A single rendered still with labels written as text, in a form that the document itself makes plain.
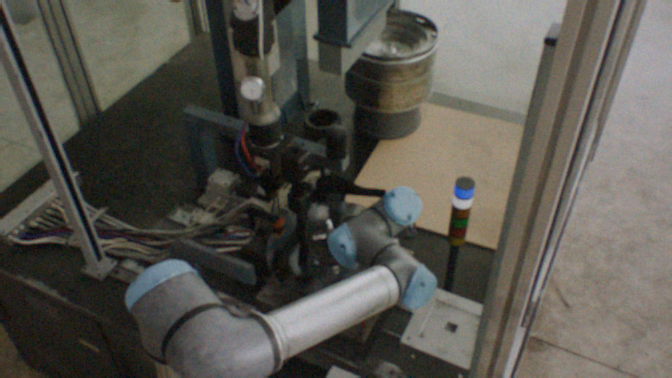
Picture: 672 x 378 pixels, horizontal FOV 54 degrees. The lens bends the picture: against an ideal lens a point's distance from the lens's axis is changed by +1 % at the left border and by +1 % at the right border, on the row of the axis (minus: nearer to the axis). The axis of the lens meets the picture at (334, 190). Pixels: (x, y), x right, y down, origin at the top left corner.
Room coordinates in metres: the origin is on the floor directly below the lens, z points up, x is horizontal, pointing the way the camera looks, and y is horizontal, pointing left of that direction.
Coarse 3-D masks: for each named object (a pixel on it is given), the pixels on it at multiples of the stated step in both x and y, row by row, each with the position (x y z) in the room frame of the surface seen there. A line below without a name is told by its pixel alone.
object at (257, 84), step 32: (256, 64) 1.14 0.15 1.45; (256, 96) 1.11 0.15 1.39; (256, 128) 1.13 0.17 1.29; (256, 160) 1.14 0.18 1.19; (160, 224) 1.37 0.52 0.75; (160, 256) 1.24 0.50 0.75; (192, 256) 1.06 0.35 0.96; (224, 256) 1.02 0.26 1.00; (256, 256) 1.13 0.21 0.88; (224, 288) 1.12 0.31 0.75; (256, 288) 1.12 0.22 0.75; (384, 320) 0.99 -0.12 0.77; (320, 352) 0.91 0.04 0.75; (352, 352) 0.89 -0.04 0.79; (384, 352) 0.91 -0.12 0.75
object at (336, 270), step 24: (288, 216) 1.20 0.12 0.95; (312, 216) 1.20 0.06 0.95; (336, 216) 1.19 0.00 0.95; (288, 240) 1.11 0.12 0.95; (288, 264) 1.03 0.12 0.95; (312, 264) 1.03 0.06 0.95; (336, 264) 1.03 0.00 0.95; (360, 264) 1.03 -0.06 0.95; (288, 288) 0.96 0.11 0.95; (312, 288) 0.96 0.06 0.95
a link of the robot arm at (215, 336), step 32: (384, 256) 0.78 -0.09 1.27; (352, 288) 0.68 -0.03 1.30; (384, 288) 0.70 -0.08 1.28; (416, 288) 0.71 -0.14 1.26; (192, 320) 0.56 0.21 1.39; (224, 320) 0.57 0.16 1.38; (256, 320) 0.58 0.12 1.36; (288, 320) 0.59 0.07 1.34; (320, 320) 0.61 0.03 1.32; (352, 320) 0.64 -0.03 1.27; (192, 352) 0.52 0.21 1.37; (224, 352) 0.52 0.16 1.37; (256, 352) 0.53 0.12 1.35; (288, 352) 0.56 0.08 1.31
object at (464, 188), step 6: (456, 180) 1.10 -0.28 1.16; (462, 180) 1.10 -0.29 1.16; (468, 180) 1.10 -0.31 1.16; (456, 186) 1.08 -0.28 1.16; (462, 186) 1.08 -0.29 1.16; (468, 186) 1.08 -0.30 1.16; (474, 186) 1.07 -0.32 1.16; (456, 192) 1.08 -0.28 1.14; (462, 192) 1.07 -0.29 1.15; (468, 192) 1.07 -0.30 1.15; (462, 198) 1.07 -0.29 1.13; (468, 198) 1.07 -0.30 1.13
